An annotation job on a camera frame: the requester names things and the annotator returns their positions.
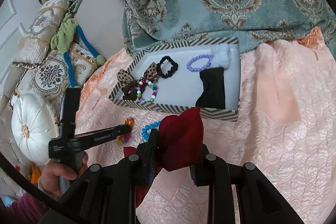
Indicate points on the white round satin cushion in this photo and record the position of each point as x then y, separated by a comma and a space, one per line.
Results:
33, 125

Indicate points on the striped jewelry box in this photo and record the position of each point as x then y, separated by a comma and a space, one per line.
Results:
181, 91

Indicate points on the pink quilted bedspread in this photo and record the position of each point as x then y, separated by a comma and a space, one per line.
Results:
286, 127

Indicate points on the black scrunchie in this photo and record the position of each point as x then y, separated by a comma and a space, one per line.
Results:
166, 67

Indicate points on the cream bolster pillow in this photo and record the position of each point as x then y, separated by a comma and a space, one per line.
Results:
35, 44

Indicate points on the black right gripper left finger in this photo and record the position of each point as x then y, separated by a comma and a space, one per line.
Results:
106, 194

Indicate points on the floral embroidered square cushion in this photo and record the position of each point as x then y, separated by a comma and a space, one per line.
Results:
51, 79

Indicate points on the person left hand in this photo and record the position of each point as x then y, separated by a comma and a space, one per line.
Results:
49, 179

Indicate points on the black velvet cloth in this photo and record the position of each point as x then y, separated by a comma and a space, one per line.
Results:
213, 95

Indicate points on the red velvet bow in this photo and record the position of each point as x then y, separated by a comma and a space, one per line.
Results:
180, 140

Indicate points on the blue green plush toy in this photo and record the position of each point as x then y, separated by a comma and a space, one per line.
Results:
63, 39

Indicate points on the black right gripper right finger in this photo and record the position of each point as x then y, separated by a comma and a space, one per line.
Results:
258, 199

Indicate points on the leopard print bow scrunchie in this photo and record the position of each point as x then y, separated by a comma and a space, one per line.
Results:
133, 89

